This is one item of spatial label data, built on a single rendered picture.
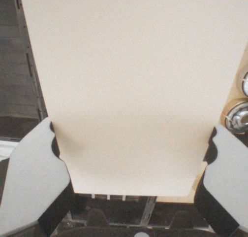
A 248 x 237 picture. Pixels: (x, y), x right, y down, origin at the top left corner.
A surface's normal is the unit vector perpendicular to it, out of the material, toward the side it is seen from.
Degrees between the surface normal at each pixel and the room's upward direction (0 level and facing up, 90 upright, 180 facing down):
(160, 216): 90
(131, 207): 90
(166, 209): 90
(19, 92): 0
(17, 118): 90
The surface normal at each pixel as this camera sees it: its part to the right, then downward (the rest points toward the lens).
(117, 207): 0.08, -0.88
